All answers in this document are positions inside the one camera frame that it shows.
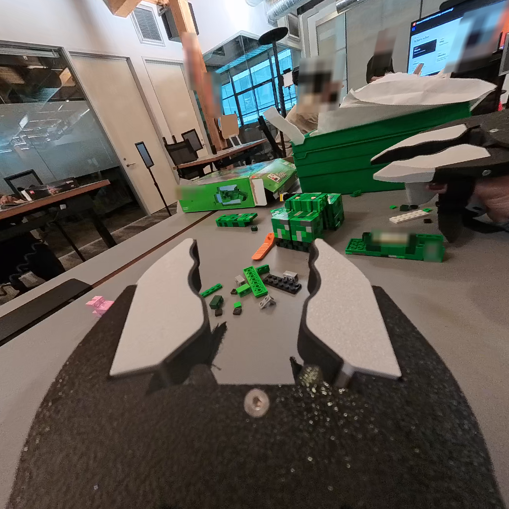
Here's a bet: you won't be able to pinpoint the large window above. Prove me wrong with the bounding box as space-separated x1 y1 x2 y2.
221 48 295 124

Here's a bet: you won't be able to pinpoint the orange brick separator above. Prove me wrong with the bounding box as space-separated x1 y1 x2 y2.
252 233 276 261

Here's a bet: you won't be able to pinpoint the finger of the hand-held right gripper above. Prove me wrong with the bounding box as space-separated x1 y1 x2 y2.
373 146 492 204
371 124 475 165

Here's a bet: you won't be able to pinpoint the pink brick pig figure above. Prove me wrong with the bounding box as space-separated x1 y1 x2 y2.
85 295 115 317

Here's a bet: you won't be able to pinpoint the black box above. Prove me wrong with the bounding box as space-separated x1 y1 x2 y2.
22 178 80 199

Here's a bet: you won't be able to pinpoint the wooden table black legs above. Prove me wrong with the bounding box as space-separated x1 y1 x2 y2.
0 180 118 263
174 138 271 179

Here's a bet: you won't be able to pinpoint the frosted glass partition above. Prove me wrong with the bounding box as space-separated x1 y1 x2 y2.
0 42 146 223

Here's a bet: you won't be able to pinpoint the computer monitor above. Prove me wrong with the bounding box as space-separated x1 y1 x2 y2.
407 8 474 76

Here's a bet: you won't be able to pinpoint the green brick block tan studs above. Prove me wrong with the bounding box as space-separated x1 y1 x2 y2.
271 193 324 252

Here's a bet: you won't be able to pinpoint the wooden pillar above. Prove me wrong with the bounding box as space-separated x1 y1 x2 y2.
169 0 227 148

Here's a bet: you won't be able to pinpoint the tablet on floor stand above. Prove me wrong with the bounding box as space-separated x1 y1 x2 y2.
134 141 173 217

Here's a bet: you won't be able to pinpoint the short green mosaic brick panel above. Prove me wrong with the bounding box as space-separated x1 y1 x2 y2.
216 213 258 228

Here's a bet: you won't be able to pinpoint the metal ceiling duct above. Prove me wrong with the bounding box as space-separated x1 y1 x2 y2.
247 0 339 24

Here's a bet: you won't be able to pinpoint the person's right hand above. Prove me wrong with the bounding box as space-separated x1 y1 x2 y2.
473 175 509 231

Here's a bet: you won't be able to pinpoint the white door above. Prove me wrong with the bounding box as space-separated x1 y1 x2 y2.
143 59 207 148
69 54 177 215

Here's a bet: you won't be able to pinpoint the green beam with holes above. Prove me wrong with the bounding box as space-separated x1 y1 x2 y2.
243 267 271 298

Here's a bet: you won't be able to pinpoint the black wavy cable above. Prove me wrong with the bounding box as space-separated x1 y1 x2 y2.
0 243 44 295

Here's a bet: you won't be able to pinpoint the black floor lamp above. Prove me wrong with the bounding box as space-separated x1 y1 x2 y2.
258 27 289 160

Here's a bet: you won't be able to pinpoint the green cardboard box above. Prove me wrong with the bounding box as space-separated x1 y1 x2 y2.
178 158 298 213

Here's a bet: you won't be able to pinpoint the long green mosaic brick panel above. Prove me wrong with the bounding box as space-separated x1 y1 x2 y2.
345 232 445 263

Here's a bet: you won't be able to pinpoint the white packing paper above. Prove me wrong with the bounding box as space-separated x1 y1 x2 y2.
262 73 498 144

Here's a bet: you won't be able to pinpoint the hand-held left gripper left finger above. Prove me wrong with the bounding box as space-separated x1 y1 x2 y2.
109 238 212 392

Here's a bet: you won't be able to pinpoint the green mosaic brick block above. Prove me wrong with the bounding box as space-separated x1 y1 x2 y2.
320 193 345 232

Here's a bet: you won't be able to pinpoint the grey desk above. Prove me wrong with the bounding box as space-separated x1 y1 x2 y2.
0 189 509 509

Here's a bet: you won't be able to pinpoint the white studded plate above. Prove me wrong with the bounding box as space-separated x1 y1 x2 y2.
390 209 431 223

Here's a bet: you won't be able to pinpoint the green plastic bin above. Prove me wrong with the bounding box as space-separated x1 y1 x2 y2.
291 101 484 195

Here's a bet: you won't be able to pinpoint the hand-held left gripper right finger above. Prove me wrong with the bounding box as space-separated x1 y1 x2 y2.
296 238 402 388

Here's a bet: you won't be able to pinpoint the black studded plate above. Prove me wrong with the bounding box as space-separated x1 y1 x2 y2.
262 274 302 295

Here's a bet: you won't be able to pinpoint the wall air vent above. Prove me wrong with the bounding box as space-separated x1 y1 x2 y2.
131 4 165 46

